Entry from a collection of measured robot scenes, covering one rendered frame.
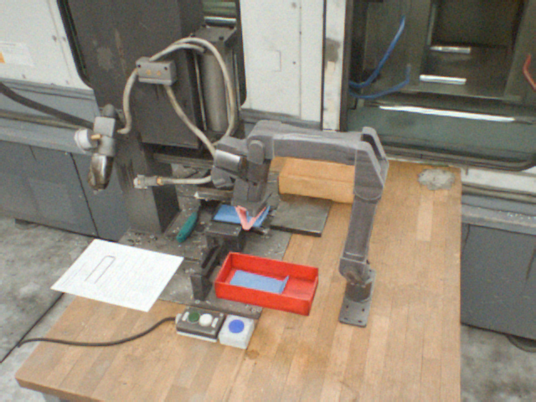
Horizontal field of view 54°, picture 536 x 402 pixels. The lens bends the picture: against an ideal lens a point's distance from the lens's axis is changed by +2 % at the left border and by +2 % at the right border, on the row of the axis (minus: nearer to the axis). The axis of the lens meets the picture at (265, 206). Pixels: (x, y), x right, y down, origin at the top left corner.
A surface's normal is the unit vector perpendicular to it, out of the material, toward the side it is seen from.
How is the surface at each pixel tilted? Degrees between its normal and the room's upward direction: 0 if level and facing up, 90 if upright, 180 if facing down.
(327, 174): 90
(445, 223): 0
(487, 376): 0
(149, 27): 90
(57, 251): 0
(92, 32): 90
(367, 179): 90
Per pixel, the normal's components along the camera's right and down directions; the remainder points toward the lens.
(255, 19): -0.35, 0.58
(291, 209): -0.04, -0.79
